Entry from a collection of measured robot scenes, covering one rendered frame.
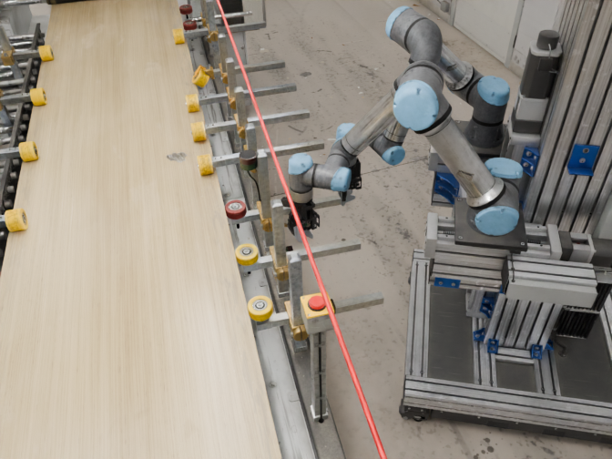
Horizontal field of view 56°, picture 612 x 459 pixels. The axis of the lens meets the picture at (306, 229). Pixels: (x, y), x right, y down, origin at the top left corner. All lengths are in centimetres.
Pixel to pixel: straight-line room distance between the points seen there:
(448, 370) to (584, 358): 59
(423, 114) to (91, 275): 121
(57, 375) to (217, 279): 56
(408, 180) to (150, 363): 244
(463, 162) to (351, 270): 166
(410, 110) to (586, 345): 162
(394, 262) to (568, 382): 111
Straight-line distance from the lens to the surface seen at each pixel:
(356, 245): 212
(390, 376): 279
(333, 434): 183
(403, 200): 365
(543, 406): 257
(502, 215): 171
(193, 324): 185
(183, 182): 238
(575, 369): 275
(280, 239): 194
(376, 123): 177
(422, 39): 196
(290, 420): 195
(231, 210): 219
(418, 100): 153
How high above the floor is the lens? 232
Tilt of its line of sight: 43 degrees down
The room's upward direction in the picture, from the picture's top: 2 degrees counter-clockwise
